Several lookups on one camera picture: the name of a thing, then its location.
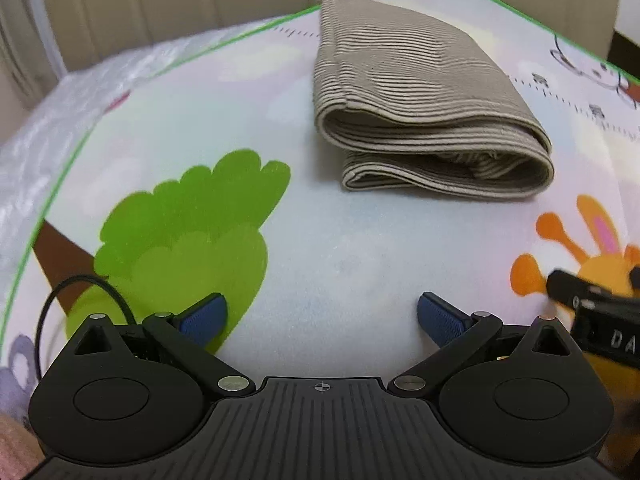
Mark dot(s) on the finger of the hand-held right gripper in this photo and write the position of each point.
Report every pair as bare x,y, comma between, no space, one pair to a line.
567,287

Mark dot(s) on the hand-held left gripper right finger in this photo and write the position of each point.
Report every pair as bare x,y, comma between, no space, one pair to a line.
442,317

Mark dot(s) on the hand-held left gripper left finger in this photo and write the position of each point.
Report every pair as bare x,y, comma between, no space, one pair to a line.
202,317

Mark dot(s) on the beige striped garment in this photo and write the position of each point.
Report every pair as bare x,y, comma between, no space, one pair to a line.
405,105

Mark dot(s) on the cartoon printed play mat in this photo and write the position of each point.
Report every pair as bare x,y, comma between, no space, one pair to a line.
320,240

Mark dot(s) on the white cabinet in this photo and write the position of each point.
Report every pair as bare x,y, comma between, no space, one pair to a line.
627,10

